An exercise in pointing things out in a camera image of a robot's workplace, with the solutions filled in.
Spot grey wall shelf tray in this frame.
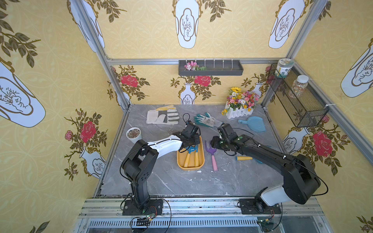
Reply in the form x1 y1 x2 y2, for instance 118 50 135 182
178 59 244 77

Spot clear bottle colourful beads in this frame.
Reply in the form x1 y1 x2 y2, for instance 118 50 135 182
289 75 309 98

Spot black wire mesh basket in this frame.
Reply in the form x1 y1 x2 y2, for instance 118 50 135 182
268 64 329 128

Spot jar with patterned label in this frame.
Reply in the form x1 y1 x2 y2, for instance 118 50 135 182
275 58 294 78

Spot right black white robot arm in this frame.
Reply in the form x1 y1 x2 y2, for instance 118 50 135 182
211 124 323 207

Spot teal rake yellow handle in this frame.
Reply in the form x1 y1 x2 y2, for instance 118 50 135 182
183 146 195 168
236 147 270 163
194 145 199 168

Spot small pink flower plant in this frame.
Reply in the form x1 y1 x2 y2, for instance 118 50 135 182
184 61 207 71

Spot white pot with pebbles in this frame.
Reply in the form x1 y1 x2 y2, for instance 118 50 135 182
126 127 142 144

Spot light blue plastic dustpan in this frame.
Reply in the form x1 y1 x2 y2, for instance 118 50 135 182
238 116 266 133

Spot aluminium front rail frame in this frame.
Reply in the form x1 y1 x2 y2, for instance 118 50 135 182
73 196 333 233

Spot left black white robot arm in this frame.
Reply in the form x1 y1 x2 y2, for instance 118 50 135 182
119 120 201 211

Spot flower bouquet white fence box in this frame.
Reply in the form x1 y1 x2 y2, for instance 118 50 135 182
221 87 260 119

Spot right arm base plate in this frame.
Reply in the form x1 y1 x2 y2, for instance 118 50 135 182
238 198 282 215

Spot teal white garden glove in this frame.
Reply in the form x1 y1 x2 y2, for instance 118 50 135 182
194 112 224 128

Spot beige grey work glove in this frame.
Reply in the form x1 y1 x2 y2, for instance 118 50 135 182
146 105 180 125

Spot purple rake pink handle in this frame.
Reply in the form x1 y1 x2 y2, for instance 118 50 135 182
205 140 218 172

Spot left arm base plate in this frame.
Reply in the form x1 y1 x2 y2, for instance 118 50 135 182
122 199 163 216

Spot yellow plastic storage tray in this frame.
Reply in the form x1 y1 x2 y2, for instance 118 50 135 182
177 136 205 171

